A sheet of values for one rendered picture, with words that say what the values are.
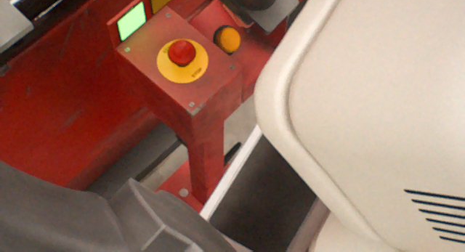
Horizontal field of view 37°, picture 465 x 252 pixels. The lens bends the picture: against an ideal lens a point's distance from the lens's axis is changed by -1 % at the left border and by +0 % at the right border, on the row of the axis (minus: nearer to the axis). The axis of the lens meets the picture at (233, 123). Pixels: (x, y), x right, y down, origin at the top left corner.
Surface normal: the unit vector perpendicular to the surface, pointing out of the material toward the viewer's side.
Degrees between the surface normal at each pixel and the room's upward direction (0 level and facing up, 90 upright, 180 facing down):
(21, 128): 90
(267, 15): 13
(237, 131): 0
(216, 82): 0
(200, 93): 0
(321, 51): 42
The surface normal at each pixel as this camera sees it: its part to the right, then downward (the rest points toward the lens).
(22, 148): 0.71, 0.64
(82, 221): 0.61, -0.76
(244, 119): 0.02, -0.44
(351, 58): -0.57, -0.63
